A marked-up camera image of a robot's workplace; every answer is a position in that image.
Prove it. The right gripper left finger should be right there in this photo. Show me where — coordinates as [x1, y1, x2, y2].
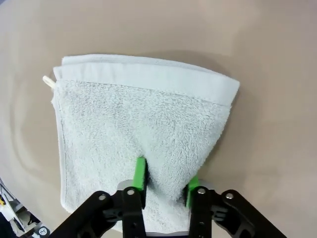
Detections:
[51, 156, 149, 238]

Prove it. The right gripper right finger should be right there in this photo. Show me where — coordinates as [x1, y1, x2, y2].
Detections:
[184, 175, 288, 238]

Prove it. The white terry towel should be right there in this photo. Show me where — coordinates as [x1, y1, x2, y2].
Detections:
[42, 53, 241, 230]

